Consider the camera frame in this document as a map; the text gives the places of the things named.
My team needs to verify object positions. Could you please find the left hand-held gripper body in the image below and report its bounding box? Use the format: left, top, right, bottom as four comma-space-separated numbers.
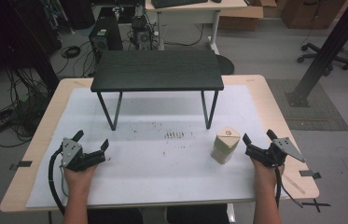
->
58, 136, 107, 173

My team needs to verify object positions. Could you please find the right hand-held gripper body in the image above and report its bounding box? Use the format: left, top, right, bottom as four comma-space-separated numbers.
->
244, 136, 307, 169

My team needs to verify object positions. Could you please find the beige and green carton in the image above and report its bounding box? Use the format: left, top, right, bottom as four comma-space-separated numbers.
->
210, 125, 242, 165

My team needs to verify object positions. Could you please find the person's right hand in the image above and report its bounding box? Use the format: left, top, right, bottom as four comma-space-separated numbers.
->
250, 157, 285, 189

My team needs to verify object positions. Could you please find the person's left hand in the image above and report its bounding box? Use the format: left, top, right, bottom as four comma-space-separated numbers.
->
63, 163, 99, 191

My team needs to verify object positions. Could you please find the light wooden table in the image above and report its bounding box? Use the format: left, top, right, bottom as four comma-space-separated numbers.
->
0, 74, 321, 215

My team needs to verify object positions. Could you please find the beige tape strip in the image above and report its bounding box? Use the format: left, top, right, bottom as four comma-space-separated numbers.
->
283, 174, 306, 196

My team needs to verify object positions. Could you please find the black tape strip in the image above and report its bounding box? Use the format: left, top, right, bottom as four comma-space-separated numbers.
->
8, 160, 34, 172
299, 169, 323, 180

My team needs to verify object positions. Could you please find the grey floor mat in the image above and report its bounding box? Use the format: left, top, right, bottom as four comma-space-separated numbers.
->
266, 77, 348, 132

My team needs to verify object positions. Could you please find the white table mat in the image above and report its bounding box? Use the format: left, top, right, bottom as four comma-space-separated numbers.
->
25, 84, 288, 209

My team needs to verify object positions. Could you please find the black tape cross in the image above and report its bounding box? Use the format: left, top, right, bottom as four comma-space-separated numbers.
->
300, 198, 332, 214

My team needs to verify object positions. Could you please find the person's left leg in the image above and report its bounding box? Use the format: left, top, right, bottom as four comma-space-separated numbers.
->
86, 207, 145, 224

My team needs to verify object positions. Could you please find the person's leg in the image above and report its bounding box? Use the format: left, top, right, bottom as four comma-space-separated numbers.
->
165, 203, 230, 224
86, 207, 145, 224

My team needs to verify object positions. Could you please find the black round stool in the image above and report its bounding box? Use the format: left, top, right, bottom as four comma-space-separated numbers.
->
215, 54, 236, 77

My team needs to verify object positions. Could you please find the person's right leg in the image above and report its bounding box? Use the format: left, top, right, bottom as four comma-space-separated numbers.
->
165, 203, 230, 224

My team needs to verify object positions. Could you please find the black office chair base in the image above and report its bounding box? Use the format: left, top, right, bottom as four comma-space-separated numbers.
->
297, 42, 348, 77

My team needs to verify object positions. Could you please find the black small shelf stand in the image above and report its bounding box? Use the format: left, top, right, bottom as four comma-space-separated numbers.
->
90, 49, 225, 132

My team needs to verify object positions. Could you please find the black computer tower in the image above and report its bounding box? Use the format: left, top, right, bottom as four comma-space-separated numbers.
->
88, 15, 124, 63

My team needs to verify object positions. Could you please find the open computer case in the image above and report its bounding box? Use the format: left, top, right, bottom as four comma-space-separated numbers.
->
130, 14, 153, 51

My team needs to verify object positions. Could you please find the dark curtain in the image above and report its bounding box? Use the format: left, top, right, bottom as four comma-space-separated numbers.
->
0, 0, 62, 91

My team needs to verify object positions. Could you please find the large brown cardboard box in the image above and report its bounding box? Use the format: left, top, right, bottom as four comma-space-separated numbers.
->
281, 0, 347, 31

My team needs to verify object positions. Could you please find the white desk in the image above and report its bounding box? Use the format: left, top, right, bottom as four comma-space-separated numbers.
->
145, 0, 248, 56

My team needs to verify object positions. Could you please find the black keyboard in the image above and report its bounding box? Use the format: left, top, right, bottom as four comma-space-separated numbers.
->
150, 0, 210, 9

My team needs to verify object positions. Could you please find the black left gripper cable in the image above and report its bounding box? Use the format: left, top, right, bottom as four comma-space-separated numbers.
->
47, 145, 67, 217

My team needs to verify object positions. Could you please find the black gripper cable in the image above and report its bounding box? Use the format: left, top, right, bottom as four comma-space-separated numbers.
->
273, 165, 304, 209
47, 145, 67, 217

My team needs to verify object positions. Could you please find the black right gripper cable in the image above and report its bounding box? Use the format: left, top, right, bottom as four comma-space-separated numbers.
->
273, 165, 304, 209

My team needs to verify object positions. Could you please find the black floor cable bundle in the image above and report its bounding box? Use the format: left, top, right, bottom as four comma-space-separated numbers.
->
0, 66, 55, 149

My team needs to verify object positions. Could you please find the coiled black cable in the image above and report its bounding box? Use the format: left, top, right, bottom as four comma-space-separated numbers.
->
60, 45, 82, 60

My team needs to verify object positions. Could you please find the black metal post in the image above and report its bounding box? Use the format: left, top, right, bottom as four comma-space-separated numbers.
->
285, 0, 348, 108

